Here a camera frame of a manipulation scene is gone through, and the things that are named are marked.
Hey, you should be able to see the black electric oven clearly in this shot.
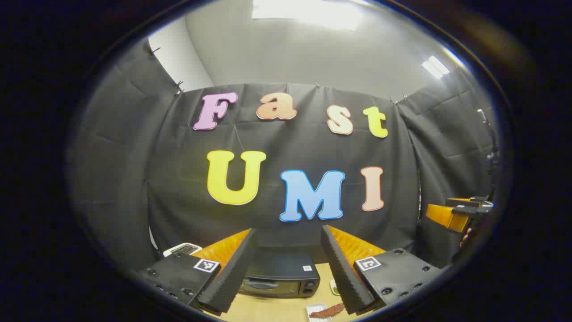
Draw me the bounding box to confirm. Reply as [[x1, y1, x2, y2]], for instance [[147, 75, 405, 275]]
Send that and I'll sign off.
[[239, 248, 321, 299]]

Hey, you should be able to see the white toaster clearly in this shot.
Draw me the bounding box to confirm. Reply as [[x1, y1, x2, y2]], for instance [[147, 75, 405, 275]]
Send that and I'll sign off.
[[163, 242, 202, 258]]

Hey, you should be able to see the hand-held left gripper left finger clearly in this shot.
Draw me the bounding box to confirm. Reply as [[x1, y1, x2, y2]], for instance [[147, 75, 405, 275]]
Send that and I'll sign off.
[[139, 228, 257, 316]]

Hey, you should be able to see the white slotted tray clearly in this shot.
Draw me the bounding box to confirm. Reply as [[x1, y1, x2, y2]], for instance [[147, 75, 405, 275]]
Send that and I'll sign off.
[[306, 303, 347, 322]]

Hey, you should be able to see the ceiling light panel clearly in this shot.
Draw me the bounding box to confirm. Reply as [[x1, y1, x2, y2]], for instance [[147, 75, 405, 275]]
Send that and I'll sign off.
[[252, 0, 363, 31], [421, 55, 450, 79]]

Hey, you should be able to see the dark red meat piece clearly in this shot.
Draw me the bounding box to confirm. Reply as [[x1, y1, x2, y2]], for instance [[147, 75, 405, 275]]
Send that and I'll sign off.
[[309, 304, 345, 319]]

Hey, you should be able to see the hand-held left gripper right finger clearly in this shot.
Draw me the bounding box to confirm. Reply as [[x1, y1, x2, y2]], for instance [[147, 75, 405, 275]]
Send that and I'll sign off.
[[320, 225, 447, 316]]

